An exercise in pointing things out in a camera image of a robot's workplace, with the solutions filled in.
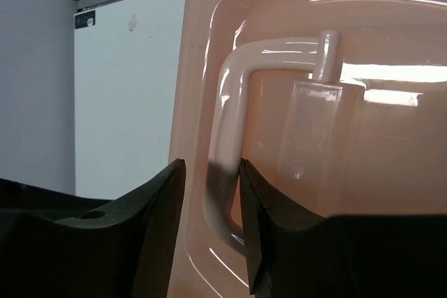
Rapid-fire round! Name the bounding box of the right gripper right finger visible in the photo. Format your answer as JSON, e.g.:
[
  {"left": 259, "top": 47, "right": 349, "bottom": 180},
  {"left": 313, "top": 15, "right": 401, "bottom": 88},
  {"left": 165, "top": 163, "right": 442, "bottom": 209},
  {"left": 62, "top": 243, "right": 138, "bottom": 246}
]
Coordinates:
[{"left": 240, "top": 160, "right": 446, "bottom": 297}]

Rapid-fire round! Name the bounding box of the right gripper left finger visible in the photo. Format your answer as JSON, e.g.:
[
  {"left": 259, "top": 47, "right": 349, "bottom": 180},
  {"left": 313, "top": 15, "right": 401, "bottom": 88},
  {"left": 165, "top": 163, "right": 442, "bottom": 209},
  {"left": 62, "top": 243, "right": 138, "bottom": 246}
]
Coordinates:
[{"left": 1, "top": 159, "right": 186, "bottom": 297}]

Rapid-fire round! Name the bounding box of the pink plastic toolbox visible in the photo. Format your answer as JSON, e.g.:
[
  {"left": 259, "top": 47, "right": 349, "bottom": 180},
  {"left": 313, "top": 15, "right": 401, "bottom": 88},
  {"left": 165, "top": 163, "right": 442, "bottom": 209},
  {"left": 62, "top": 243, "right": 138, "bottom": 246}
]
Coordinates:
[{"left": 168, "top": 0, "right": 446, "bottom": 297}]

